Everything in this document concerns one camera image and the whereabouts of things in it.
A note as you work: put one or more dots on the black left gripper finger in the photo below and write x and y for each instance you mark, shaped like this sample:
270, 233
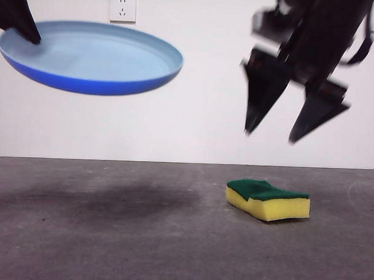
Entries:
16, 11

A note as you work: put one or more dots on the blue round plate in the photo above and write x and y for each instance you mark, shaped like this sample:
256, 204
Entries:
94, 60

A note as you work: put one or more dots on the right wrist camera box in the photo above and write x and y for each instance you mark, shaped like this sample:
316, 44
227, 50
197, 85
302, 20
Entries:
271, 23

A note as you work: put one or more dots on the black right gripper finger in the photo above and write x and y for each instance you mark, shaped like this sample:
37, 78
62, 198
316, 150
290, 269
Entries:
262, 84
317, 114

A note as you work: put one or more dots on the yellow sponge with green pad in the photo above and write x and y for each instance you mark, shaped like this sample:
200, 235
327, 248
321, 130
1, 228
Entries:
264, 207

